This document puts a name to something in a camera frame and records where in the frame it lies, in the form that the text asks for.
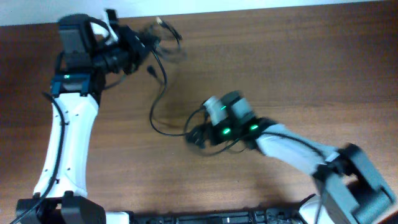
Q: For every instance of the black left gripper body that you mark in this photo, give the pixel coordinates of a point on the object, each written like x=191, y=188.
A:
x=129, y=46

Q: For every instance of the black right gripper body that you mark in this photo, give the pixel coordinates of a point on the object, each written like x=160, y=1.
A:
x=217, y=134

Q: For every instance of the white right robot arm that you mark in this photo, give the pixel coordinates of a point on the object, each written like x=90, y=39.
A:
x=350, y=188

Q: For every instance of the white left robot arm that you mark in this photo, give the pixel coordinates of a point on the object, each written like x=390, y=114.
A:
x=91, y=49

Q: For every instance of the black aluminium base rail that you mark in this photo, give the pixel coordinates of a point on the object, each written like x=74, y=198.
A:
x=252, y=216

